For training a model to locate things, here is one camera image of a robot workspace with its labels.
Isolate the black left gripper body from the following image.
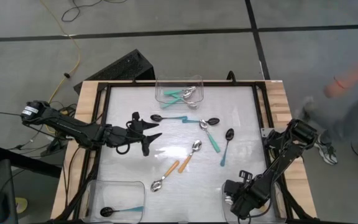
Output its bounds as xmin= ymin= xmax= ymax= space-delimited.
xmin=104 ymin=111 xmax=151 ymax=156

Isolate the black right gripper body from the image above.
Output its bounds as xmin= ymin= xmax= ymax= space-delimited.
xmin=223 ymin=169 xmax=272 ymax=220

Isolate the black spoon blue handle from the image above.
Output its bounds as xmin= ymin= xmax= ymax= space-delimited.
xmin=181 ymin=117 xmax=221 ymax=126
xmin=99 ymin=205 xmax=145 ymax=218
xmin=219 ymin=128 xmax=235 ymax=167
xmin=150 ymin=114 xmax=188 ymax=123

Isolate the clear plastic bin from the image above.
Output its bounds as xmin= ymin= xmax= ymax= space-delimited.
xmin=154 ymin=74 xmax=204 ymax=110
xmin=221 ymin=180 xmax=287 ymax=223
xmin=81 ymin=179 xmax=147 ymax=224

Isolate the black perforated crate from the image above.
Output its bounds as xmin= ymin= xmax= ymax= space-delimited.
xmin=73 ymin=49 xmax=155 ymax=95

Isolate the black clamp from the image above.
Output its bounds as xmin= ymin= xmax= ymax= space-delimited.
xmin=226 ymin=70 xmax=238 ymax=84

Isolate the yellow disc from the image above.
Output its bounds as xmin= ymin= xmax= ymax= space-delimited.
xmin=15 ymin=197 xmax=29 ymax=215

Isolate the person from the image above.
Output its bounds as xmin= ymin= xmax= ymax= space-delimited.
xmin=296 ymin=51 xmax=358 ymax=166

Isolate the black metal table frame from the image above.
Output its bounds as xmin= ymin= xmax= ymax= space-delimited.
xmin=56 ymin=80 xmax=312 ymax=224

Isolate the yellow cable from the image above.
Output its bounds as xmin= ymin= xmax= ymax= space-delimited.
xmin=40 ymin=0 xmax=82 ymax=106

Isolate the black floor cable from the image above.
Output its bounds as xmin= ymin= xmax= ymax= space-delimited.
xmin=61 ymin=0 xmax=129 ymax=23

